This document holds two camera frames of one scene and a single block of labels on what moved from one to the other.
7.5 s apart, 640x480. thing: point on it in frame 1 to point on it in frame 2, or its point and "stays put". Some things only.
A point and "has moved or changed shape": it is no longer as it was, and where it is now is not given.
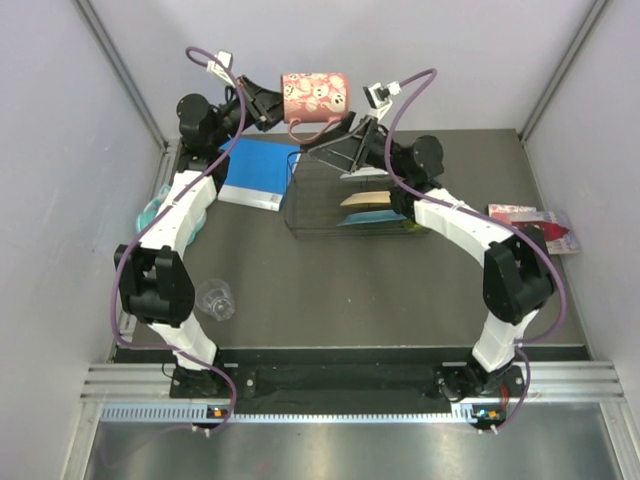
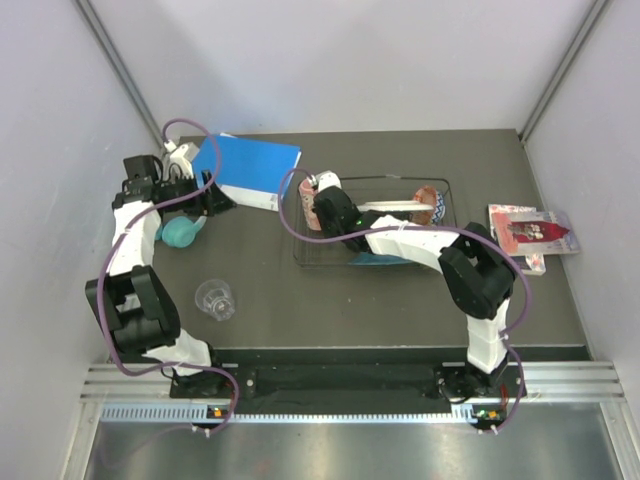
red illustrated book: (559, 236) stays put
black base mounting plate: (346, 381) stays put
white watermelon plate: (363, 173) to (396, 205)
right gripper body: (370, 149) to (328, 227)
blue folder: (259, 172) stays put
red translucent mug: (312, 102) to (307, 194)
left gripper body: (256, 112) to (194, 202)
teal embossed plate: (371, 216) has moved or changed shape
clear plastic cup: (214, 297) stays put
